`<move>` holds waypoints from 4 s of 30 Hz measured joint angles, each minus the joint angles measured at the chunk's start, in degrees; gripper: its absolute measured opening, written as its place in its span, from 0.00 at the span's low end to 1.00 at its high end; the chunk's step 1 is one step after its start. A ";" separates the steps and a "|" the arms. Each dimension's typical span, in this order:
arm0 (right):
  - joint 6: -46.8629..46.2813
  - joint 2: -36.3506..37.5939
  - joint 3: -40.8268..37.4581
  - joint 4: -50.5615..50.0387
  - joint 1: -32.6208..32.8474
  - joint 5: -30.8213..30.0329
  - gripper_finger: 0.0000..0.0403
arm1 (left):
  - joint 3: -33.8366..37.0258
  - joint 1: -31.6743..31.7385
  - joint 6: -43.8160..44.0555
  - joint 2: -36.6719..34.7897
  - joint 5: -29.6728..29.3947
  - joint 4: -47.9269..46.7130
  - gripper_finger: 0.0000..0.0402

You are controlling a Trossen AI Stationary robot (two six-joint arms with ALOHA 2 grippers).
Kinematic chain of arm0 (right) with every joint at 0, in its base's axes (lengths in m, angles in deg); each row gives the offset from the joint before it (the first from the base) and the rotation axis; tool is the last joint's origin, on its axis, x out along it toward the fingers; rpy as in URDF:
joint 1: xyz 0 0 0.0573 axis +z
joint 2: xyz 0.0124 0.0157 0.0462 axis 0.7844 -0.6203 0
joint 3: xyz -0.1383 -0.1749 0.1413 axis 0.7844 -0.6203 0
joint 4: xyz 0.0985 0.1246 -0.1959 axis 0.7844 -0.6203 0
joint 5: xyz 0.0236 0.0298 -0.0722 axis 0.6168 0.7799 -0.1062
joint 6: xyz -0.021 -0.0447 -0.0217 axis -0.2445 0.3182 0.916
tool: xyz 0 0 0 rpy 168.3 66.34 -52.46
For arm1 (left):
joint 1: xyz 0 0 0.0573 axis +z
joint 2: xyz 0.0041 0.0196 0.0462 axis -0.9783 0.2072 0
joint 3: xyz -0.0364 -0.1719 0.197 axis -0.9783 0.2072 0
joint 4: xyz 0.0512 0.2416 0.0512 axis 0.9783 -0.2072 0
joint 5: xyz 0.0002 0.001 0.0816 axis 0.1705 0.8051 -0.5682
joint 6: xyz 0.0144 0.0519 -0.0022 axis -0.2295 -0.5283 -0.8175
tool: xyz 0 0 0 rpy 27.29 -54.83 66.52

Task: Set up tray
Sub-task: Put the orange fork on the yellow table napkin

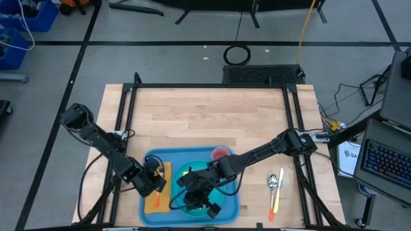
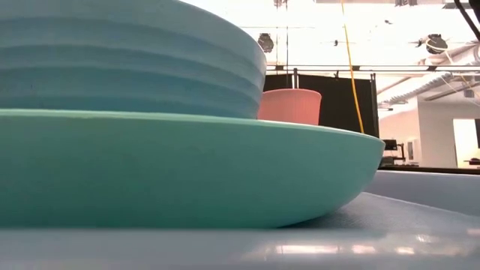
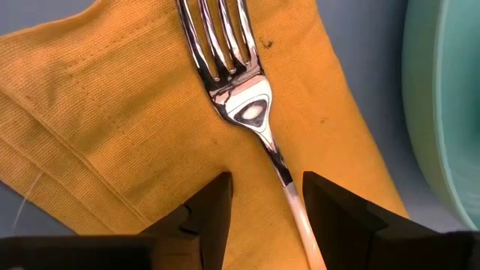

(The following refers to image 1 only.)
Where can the yellow plug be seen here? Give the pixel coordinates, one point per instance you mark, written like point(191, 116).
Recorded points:
point(334, 125)

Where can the dark grey keyboard shelf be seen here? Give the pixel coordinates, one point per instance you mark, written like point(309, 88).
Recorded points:
point(379, 131)

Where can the backlit computer keyboard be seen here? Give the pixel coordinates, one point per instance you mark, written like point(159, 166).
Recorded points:
point(388, 163)

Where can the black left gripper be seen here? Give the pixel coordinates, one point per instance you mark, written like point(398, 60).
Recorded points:
point(149, 181)

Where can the yellow tape tag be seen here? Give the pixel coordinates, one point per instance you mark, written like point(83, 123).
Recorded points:
point(185, 173)

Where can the blue plastic bin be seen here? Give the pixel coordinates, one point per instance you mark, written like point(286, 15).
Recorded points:
point(16, 54)
point(45, 17)

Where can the mustard yellow cloth napkin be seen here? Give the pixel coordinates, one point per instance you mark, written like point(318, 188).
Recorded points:
point(151, 205)

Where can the black perforated box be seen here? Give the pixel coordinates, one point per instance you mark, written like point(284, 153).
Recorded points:
point(260, 74)

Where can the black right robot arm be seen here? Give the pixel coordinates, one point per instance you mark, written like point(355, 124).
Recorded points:
point(257, 152)

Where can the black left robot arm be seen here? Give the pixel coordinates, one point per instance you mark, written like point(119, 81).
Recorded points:
point(96, 138)

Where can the black partition screen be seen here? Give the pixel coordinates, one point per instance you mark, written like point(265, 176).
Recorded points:
point(224, 4)

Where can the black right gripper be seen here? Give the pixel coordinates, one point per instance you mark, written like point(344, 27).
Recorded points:
point(200, 195)

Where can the teal round plate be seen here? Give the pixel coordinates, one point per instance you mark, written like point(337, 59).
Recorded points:
point(220, 197)

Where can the black desk leg with caster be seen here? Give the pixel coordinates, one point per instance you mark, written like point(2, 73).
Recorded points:
point(366, 208)

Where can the black flat bar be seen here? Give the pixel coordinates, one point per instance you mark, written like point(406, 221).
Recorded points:
point(138, 8)

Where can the orange and black bag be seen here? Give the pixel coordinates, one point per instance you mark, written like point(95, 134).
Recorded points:
point(74, 4)

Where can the black aluminium table frame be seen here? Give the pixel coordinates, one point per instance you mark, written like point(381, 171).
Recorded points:
point(208, 85)

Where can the dark grey desk top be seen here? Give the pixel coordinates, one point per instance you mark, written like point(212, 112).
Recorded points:
point(396, 96)

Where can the blue plastic tray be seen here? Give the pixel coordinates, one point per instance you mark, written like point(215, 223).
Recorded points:
point(154, 219)

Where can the pink plastic cup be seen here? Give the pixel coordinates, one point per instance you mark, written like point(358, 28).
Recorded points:
point(220, 152)

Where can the white printed sign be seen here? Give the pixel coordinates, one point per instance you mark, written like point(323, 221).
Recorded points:
point(348, 160)

